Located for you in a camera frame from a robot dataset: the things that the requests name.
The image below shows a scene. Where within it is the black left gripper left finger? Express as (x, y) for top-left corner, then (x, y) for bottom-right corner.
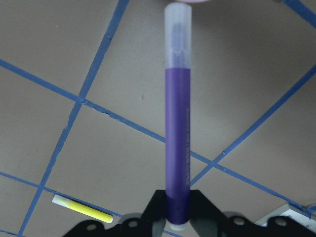
(64, 190), (166, 237)

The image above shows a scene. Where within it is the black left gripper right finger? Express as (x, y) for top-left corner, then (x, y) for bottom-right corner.
(190, 190), (316, 237)

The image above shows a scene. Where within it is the purple marker pen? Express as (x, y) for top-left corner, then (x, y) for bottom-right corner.
(164, 1), (192, 231)

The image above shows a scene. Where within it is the yellow highlighter pen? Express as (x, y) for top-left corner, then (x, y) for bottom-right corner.
(52, 195), (113, 223)

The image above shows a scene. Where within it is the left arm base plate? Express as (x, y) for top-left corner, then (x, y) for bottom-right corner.
(254, 203), (316, 232)

